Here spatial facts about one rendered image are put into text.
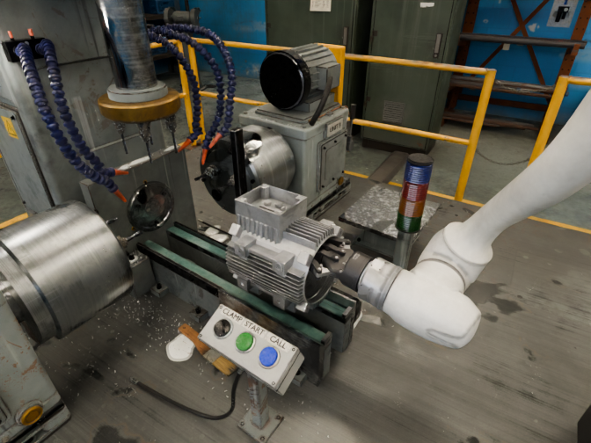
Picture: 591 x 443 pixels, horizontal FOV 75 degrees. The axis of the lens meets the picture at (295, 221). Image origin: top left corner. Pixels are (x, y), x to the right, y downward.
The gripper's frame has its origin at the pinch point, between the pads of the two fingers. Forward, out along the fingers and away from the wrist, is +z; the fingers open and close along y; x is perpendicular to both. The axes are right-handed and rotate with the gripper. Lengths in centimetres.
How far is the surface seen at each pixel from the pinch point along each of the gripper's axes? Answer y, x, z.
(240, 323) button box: 23.6, 1.3, -8.7
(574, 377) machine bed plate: -26, 22, -66
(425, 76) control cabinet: -304, 38, 68
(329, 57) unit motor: -67, -20, 32
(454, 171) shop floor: -297, 111, 14
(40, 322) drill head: 42.0, 8.8, 23.5
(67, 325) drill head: 38.6, 12.5, 22.6
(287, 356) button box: 24.1, 0.5, -18.8
